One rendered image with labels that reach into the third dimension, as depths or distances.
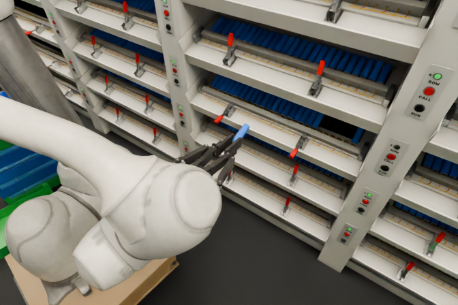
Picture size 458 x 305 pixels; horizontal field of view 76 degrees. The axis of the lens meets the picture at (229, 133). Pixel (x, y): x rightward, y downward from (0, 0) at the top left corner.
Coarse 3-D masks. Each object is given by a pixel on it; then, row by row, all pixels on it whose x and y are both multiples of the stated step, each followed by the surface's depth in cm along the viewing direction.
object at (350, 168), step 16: (208, 80) 109; (192, 96) 106; (208, 112) 104; (240, 112) 100; (240, 128) 100; (256, 128) 96; (272, 128) 94; (320, 128) 91; (272, 144) 96; (288, 144) 91; (320, 144) 88; (368, 144) 83; (320, 160) 86; (336, 160) 85; (352, 160) 84; (352, 176) 83
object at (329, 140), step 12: (216, 96) 103; (228, 96) 101; (240, 108) 99; (252, 108) 97; (276, 120) 93; (288, 120) 92; (300, 132) 91; (312, 132) 88; (336, 144) 85; (348, 144) 84
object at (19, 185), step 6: (48, 168) 138; (54, 168) 139; (36, 174) 135; (42, 174) 137; (48, 174) 139; (18, 180) 131; (24, 180) 132; (30, 180) 134; (36, 180) 137; (12, 186) 130; (18, 186) 132; (24, 186) 134; (0, 192) 128; (6, 192) 130; (12, 192) 132
